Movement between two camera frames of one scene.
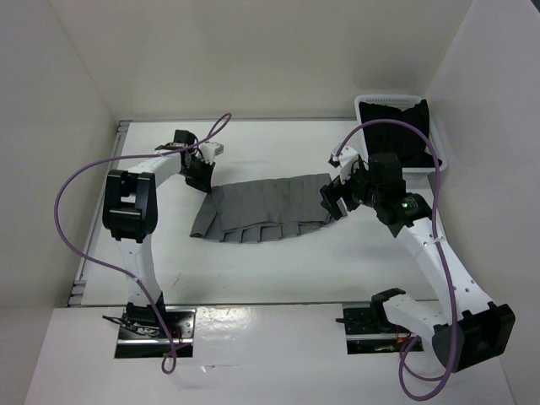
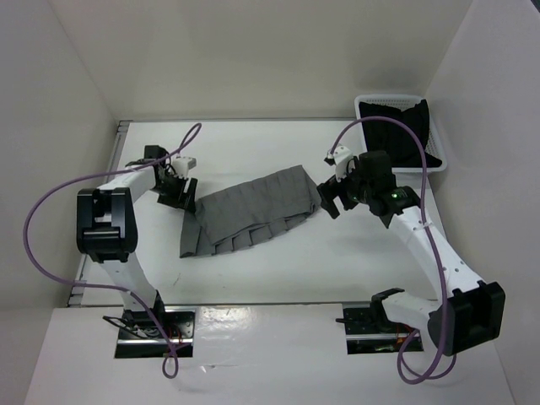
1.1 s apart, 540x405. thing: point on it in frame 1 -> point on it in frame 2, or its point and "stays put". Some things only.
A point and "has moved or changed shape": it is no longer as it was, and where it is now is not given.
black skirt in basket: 398,139 stays put
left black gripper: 205,183 -> 187,201
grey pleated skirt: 261,210 has moved or changed shape
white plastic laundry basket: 402,102 stays put
